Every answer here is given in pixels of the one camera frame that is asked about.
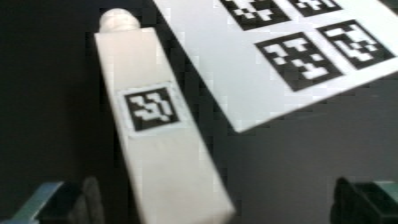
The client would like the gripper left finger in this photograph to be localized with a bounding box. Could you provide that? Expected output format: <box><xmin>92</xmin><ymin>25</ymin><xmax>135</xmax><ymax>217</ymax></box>
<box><xmin>5</xmin><ymin>177</ymin><xmax>106</xmax><ymax>224</ymax></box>

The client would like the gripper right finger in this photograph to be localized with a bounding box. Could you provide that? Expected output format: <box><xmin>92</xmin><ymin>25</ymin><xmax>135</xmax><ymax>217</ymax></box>
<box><xmin>330</xmin><ymin>178</ymin><xmax>398</xmax><ymax>224</ymax></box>

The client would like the white leg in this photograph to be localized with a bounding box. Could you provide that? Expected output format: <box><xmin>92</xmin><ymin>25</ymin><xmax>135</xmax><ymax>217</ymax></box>
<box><xmin>94</xmin><ymin>8</ymin><xmax>234</xmax><ymax>224</ymax></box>

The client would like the fiducial marker sheet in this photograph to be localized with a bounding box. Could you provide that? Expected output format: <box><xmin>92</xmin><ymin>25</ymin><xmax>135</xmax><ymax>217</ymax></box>
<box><xmin>152</xmin><ymin>0</ymin><xmax>398</xmax><ymax>132</ymax></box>

